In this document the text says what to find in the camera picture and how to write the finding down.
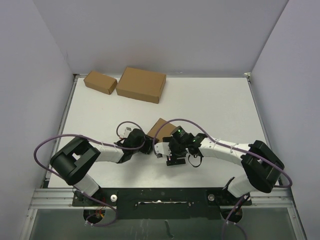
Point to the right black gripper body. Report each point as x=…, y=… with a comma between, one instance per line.
x=178, y=151

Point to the large closed cardboard box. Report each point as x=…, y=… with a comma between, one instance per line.
x=142, y=85

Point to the aluminium frame rail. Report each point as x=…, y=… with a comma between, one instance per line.
x=52, y=198

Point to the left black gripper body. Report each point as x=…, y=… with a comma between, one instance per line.
x=146, y=147

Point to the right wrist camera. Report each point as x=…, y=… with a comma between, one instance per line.
x=162, y=149

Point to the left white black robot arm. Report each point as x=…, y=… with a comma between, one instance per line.
x=75, y=159

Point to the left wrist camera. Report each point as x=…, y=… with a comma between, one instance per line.
x=123, y=132

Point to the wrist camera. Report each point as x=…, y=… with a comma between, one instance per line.
x=162, y=149
x=123, y=132

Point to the small closed cardboard box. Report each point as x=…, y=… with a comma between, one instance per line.
x=100, y=82

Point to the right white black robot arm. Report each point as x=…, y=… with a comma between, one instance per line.
x=262, y=168

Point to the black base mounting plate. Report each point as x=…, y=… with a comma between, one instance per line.
x=211, y=203

